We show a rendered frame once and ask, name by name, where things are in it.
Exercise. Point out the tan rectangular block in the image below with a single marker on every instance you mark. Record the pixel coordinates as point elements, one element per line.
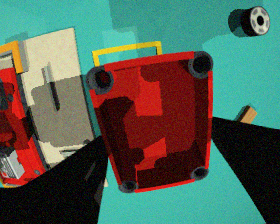
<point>248,115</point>

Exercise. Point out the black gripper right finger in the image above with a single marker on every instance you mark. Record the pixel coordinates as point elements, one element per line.
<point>254,155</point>

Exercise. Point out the red hollow shell with corner bosses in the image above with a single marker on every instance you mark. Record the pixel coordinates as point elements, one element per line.
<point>155,118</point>

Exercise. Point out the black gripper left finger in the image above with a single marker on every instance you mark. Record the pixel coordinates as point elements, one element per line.
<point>69,193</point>

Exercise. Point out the black toy tyre with grey hub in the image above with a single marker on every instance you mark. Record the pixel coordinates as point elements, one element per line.
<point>255,21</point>

